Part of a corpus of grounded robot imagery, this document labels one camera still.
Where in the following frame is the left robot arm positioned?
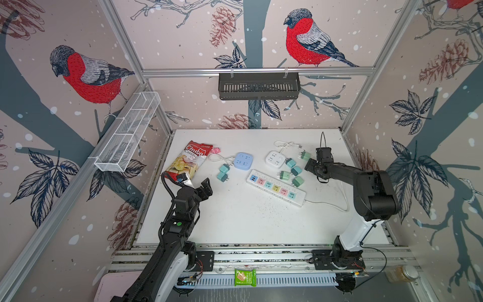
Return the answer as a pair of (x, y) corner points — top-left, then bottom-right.
(111, 172), (213, 301)

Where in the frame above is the green snack packet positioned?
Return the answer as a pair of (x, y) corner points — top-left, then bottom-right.
(234, 269), (257, 287)

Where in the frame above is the blue square power socket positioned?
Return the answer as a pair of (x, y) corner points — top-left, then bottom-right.
(233, 152), (254, 171)

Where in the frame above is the clear jar with lid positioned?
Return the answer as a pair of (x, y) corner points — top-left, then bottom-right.
(384, 265), (420, 283)

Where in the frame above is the white square socket cable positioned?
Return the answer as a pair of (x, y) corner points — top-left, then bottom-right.
(273, 140), (303, 152)

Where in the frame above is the teal charger plug left lower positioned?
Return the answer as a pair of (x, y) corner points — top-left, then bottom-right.
(216, 172), (228, 182)

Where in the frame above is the white wire wall basket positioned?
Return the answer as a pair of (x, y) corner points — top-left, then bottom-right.
(94, 91), (160, 172)

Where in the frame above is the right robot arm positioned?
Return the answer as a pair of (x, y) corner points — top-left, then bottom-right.
(305, 147), (400, 267)

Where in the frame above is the white square power socket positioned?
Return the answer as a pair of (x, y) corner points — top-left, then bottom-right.
(265, 150), (286, 169)

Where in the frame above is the pink tray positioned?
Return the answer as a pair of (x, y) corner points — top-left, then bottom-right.
(94, 271), (141, 302)

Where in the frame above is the teal charger plug upper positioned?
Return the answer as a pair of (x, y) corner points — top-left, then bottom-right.
(285, 158), (297, 169)

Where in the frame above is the red chips bag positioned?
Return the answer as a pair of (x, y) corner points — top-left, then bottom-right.
(166, 141), (213, 180)

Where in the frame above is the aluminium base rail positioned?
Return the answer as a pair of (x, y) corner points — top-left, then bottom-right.
(109, 244), (420, 289)

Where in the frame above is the teal charger plug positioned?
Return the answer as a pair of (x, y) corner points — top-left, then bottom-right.
(291, 166), (303, 176)
(285, 158), (297, 169)
(216, 172), (228, 182)

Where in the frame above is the white multicolour power strip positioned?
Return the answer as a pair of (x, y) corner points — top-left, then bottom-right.
(246, 169), (306, 207)

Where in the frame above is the black wall basket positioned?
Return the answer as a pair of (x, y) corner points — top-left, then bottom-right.
(218, 72), (301, 101)

